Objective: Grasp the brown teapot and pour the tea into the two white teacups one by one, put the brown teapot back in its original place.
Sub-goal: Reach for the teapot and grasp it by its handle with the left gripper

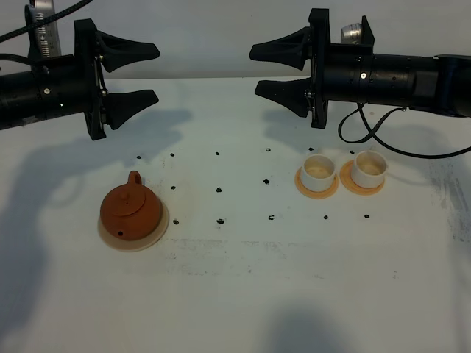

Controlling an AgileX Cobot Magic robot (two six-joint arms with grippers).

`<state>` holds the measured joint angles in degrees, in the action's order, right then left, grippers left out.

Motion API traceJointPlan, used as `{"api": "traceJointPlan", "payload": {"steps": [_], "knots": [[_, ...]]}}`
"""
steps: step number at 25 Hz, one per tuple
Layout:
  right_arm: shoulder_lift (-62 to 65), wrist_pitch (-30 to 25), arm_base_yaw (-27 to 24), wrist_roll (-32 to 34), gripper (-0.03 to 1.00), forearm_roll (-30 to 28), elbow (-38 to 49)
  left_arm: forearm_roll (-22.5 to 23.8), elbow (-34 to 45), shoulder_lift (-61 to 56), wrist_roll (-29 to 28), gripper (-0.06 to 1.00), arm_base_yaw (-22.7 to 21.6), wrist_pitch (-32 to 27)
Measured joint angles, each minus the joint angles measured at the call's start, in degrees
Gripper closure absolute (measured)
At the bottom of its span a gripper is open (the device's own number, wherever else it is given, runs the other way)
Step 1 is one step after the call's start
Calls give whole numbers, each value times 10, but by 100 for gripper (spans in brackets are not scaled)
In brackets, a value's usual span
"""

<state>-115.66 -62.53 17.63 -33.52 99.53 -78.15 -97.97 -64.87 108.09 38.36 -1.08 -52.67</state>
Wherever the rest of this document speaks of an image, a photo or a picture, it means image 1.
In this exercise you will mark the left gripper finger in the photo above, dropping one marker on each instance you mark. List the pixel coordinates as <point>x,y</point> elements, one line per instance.
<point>118,52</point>
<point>120,107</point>

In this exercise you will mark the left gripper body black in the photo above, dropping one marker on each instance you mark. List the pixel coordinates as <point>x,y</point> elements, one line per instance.
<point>69,84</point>

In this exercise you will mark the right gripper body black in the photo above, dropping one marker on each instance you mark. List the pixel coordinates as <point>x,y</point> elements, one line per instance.
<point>339,72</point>

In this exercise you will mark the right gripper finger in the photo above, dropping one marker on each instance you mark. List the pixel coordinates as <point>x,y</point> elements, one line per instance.
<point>290,50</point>
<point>290,94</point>

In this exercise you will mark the brown clay teapot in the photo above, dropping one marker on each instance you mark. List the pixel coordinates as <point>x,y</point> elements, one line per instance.
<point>131,211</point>

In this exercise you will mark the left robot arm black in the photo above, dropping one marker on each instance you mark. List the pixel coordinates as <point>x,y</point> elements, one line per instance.
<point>18,93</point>

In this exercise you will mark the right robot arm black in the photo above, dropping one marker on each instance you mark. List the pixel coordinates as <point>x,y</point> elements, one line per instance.
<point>438,85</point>

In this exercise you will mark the beige round teapot coaster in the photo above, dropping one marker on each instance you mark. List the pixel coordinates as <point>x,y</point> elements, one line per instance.
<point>135,245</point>

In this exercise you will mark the left white teacup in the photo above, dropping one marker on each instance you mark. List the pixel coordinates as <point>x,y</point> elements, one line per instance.
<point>318,172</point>

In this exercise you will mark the white teacup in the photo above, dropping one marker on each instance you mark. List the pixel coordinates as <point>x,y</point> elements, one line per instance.
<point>369,169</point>
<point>318,172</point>

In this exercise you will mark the right orange saucer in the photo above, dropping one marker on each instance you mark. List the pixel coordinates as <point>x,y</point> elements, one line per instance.
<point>349,184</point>

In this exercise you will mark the orange saucer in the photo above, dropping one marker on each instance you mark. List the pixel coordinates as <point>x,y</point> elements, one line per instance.
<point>315,194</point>
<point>349,184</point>

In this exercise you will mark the right white teacup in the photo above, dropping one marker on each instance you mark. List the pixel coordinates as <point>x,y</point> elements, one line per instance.
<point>369,169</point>

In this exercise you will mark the left orange saucer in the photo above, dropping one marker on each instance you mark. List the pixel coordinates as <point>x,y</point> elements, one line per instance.
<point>315,194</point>

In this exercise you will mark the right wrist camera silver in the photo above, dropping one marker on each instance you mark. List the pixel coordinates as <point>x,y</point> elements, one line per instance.
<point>358,34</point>

